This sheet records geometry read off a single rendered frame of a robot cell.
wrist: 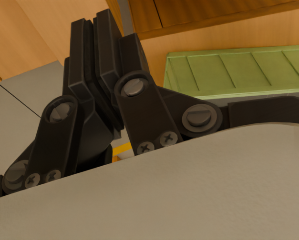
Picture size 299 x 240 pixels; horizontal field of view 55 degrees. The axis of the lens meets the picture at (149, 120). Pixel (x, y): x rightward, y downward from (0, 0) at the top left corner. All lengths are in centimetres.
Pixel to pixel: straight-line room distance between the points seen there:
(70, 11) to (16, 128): 172
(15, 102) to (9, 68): 135
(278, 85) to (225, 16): 22
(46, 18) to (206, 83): 36
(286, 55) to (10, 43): 65
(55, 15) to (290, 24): 57
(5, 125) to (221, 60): 172
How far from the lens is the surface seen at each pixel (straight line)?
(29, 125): 217
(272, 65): 79
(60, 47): 60
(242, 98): 87
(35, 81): 187
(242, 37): 80
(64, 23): 57
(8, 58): 66
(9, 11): 60
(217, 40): 78
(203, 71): 71
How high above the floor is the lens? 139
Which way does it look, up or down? 40 degrees down
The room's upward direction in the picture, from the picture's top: 169 degrees clockwise
